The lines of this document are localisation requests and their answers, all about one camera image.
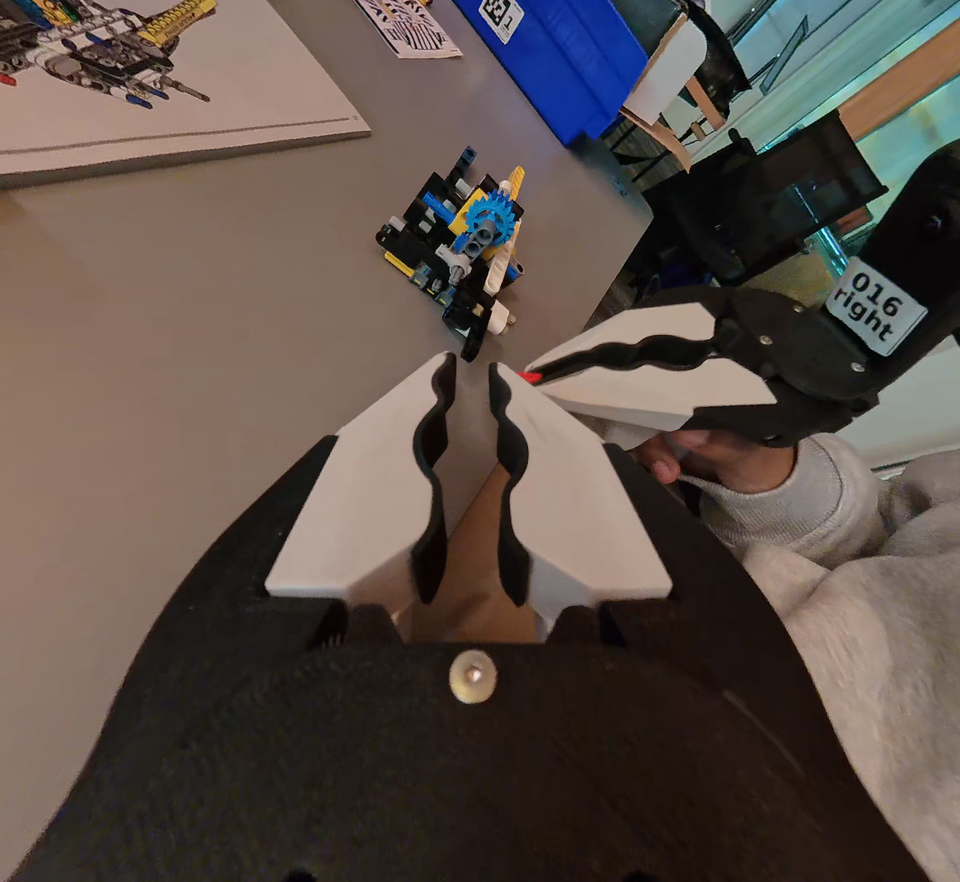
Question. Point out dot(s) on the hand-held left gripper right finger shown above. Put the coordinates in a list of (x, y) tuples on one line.
[(585, 522)]

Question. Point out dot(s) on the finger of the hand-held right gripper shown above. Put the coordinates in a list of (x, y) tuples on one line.
[(660, 394), (660, 323)]

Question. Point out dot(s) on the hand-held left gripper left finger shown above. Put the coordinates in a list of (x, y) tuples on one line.
[(352, 522)]

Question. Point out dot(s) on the lego technic model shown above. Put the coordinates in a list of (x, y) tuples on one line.
[(450, 237)]

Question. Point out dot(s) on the person's right forearm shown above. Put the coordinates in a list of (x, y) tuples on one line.
[(817, 499)]

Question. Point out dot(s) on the lego instruction booklet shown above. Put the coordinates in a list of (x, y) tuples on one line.
[(225, 72)]

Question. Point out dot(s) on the person's right hand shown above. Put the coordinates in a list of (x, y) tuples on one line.
[(727, 458)]

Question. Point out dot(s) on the black office chair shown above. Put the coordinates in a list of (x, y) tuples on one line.
[(720, 57)]

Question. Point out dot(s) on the blue plastic bin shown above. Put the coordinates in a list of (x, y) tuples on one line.
[(570, 34)]

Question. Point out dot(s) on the grey sweatshirt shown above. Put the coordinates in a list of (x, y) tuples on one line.
[(877, 672)]

